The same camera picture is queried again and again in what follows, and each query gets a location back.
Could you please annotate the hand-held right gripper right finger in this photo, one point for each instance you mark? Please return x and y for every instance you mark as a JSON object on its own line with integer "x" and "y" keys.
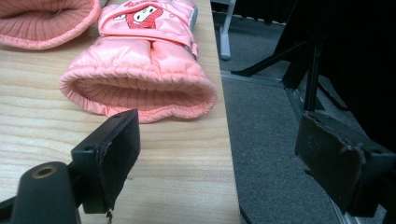
{"x": 336, "y": 161}

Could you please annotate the pink glove with grey palm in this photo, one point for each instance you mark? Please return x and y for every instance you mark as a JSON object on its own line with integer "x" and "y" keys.
{"x": 40, "y": 28}

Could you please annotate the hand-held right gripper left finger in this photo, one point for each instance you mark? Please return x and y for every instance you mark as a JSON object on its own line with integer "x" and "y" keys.
{"x": 115, "y": 155}

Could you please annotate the white metal stand frame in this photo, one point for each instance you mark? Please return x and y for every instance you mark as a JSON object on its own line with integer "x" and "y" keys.
{"x": 224, "y": 40}

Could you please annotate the pink glove with cartoon print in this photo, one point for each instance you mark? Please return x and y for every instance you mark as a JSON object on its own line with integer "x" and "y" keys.
{"x": 140, "y": 53}

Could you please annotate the black tripod stand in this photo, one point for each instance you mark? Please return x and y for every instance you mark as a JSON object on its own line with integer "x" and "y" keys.
{"x": 311, "y": 77}

